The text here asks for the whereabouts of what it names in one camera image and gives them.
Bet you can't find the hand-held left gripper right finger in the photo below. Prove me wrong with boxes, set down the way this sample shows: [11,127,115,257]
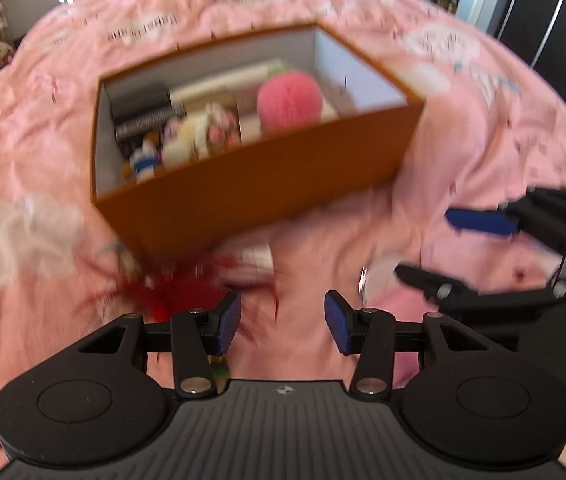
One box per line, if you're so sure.
[324,290,491,395]

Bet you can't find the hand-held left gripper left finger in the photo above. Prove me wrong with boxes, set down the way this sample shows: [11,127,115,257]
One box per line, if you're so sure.
[77,291,243,397]

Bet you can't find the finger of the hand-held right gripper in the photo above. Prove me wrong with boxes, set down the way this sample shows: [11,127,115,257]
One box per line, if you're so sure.
[394,264,566,313]
[444,186,566,261]

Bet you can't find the round compact mirror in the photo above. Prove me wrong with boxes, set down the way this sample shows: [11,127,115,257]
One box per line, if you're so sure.
[359,251,406,306]

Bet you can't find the white cloth item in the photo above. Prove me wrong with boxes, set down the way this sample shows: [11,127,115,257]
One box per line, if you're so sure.
[235,242,276,286]

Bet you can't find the red feather shuttlecock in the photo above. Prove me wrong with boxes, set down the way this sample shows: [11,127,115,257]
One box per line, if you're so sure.
[80,247,281,381]

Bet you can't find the orange cardboard box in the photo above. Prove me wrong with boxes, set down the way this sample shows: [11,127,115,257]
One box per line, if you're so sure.
[90,22,426,266]

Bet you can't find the dark speckled card box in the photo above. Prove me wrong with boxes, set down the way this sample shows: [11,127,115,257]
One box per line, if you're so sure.
[114,106,185,145]

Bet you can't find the brown plush toy blue outfit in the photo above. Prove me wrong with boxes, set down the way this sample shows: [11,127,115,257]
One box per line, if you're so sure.
[122,139,160,182]

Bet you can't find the dark glossy cabinet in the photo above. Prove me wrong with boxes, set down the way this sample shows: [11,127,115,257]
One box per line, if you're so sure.
[483,0,566,126]

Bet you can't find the pink fluffy ball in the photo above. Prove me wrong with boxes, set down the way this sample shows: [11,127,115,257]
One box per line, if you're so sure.
[257,71,322,136]

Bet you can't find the cream flat box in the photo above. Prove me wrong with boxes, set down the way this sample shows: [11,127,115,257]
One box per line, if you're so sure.
[169,65,266,107]

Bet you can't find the pink printed blanket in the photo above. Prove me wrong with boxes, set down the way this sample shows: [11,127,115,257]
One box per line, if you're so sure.
[0,0,566,480]

